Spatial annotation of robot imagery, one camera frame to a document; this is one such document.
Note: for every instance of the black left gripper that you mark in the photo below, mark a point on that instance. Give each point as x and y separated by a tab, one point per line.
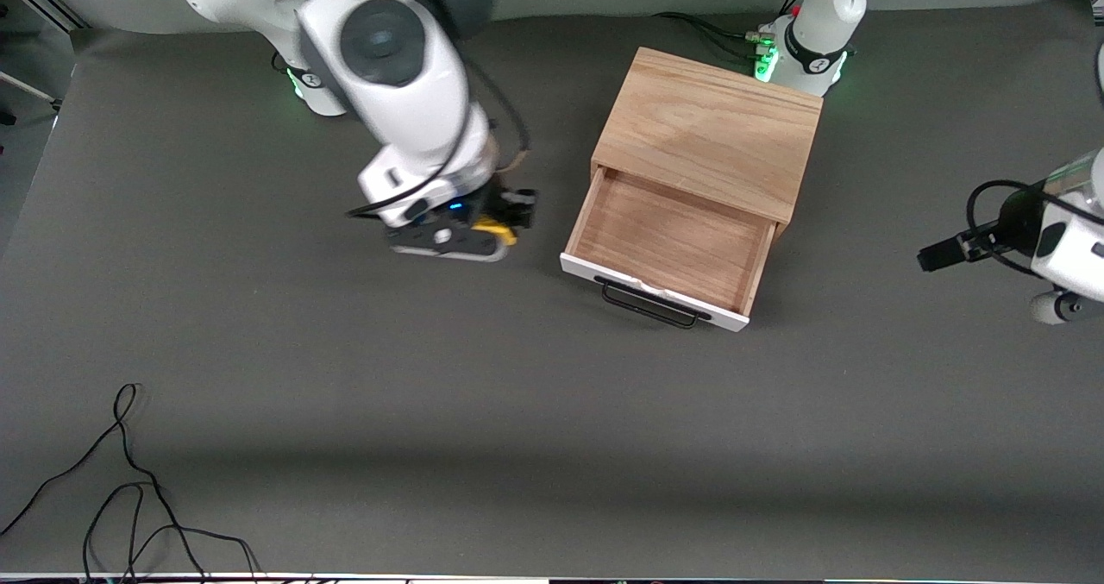
1019	222

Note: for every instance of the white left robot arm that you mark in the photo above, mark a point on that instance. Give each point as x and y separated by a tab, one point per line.
819	15

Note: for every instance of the yellow cube block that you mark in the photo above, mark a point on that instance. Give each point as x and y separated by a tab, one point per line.
493	232

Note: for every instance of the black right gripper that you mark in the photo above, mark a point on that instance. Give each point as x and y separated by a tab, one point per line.
503	202

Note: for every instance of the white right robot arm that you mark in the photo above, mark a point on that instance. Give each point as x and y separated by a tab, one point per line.
397	75

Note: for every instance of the wooden drawer cabinet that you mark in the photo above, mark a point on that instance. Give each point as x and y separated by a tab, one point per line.
707	127

